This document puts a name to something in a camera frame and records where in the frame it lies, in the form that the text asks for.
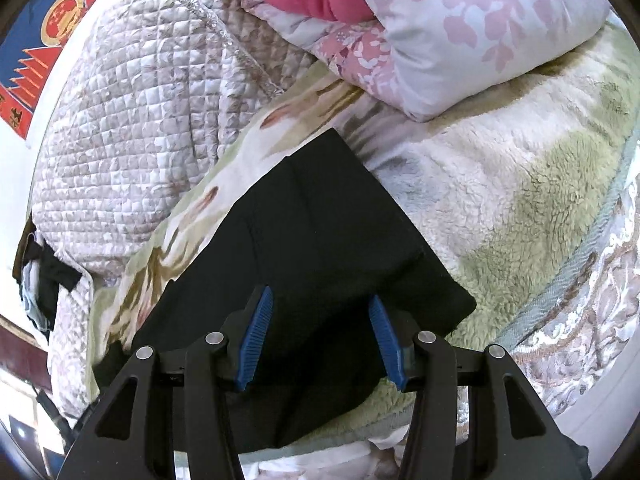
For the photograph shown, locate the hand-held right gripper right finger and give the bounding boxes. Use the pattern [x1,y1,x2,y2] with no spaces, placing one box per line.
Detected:
[367,294,593,480]

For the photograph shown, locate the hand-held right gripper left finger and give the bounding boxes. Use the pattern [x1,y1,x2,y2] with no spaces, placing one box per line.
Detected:
[57,285,275,480]

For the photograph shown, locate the black pants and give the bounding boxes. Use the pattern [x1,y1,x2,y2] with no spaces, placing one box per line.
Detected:
[91,127,477,456]

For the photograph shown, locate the white sheet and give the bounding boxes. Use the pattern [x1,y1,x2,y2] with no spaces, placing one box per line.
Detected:
[240,430,406,480]

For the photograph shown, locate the floral fleece blanket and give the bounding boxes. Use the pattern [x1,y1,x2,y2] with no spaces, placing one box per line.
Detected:
[85,15,640,466]

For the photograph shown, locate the grey embroidered bed sheet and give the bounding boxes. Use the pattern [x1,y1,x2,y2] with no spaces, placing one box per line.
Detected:
[500,195,640,413]

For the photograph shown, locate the pile of dark clothes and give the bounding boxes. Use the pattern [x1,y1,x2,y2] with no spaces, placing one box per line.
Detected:
[12,210,83,333]

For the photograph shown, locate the dark red wooden door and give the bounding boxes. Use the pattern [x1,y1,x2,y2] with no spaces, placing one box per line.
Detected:
[0,332,53,391]

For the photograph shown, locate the black television screen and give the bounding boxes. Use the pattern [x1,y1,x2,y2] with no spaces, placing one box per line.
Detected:
[7,412,38,453]

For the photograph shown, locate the beige quilted bedspread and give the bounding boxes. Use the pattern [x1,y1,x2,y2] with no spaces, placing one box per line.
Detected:
[30,0,326,421]

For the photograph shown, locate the pink floral comforter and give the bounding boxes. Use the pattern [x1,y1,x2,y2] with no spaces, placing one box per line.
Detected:
[207,0,613,123]

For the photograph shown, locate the blue and red wall poster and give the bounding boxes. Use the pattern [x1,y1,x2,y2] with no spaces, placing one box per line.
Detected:
[0,0,108,141]

